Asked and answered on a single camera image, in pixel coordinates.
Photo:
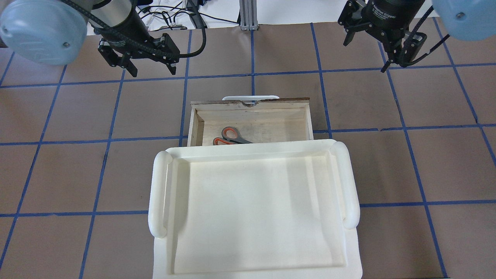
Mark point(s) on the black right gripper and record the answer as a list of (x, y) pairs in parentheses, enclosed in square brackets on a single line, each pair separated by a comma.
[(388, 14)]

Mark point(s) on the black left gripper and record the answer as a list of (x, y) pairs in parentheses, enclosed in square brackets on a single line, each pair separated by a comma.
[(124, 30)]

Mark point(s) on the orange grey scissors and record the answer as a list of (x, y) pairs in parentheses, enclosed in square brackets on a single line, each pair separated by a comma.
[(230, 136)]

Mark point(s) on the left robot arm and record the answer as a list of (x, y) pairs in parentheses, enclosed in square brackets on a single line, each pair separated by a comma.
[(52, 32)]

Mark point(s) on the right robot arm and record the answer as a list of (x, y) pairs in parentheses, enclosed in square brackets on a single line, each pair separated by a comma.
[(468, 20)]

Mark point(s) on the light wooden drawer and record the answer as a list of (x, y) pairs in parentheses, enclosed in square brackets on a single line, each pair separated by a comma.
[(278, 120)]

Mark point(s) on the white plastic tray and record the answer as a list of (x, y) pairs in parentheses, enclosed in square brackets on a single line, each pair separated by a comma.
[(284, 210)]

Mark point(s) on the white drawer handle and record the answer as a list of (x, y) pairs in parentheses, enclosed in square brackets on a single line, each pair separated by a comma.
[(249, 98)]

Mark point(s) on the aluminium frame post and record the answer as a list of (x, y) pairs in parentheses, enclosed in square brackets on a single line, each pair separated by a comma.
[(248, 15)]

